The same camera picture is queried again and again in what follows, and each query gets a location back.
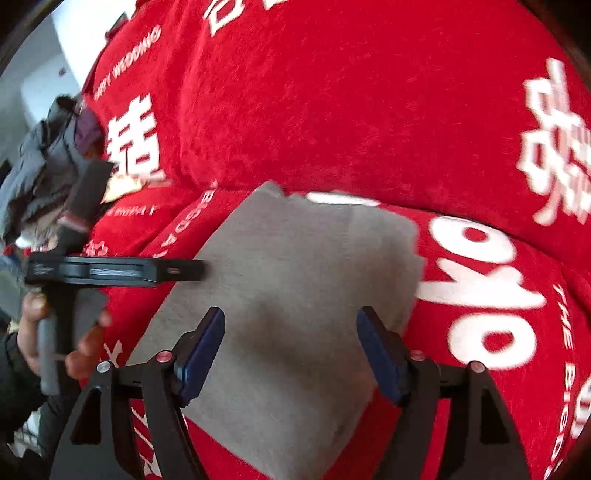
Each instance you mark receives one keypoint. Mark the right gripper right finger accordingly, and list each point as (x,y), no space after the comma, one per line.
(481,442)

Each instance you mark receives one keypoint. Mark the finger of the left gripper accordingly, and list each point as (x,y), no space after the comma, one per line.
(179,270)

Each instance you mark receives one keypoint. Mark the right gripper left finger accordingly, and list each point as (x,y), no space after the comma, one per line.
(98,441)

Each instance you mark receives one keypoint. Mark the grey knit garment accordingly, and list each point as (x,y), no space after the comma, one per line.
(290,381)

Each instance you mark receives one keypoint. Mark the pile of clothes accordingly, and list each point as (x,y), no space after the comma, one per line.
(51,158)

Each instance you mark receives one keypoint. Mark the person's left hand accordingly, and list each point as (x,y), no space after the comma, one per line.
(81,362)

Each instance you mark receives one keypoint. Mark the cream cloth item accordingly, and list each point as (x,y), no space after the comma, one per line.
(120,185)

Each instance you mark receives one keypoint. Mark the red wedding pillow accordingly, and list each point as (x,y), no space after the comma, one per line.
(468,108)

